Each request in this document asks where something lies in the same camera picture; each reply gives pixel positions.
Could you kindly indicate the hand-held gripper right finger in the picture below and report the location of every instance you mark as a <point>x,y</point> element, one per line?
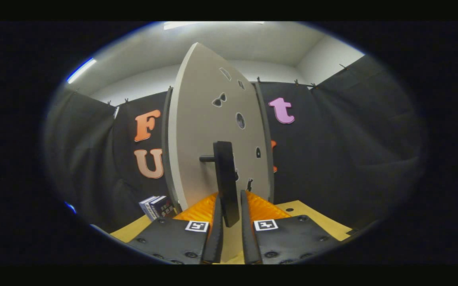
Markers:
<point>248,238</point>

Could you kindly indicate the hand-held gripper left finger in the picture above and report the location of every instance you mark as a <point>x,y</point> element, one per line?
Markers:
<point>215,238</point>

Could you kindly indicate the grey cabinet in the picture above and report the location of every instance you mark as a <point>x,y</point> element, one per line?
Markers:
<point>165,151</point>

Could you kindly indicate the black backdrop cloth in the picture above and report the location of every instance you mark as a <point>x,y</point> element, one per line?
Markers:
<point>332,159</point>

